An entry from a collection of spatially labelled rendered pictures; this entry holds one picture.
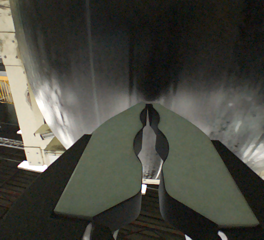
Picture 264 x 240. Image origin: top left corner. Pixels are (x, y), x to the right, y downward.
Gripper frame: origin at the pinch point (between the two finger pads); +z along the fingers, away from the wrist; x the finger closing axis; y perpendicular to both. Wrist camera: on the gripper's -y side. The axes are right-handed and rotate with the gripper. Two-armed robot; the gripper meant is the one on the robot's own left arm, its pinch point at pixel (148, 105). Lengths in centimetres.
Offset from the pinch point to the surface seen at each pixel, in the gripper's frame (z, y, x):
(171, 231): 311, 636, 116
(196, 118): 1.9, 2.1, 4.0
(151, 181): 41, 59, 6
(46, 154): 42, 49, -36
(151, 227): 320, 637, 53
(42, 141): 56, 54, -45
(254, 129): 2.0, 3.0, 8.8
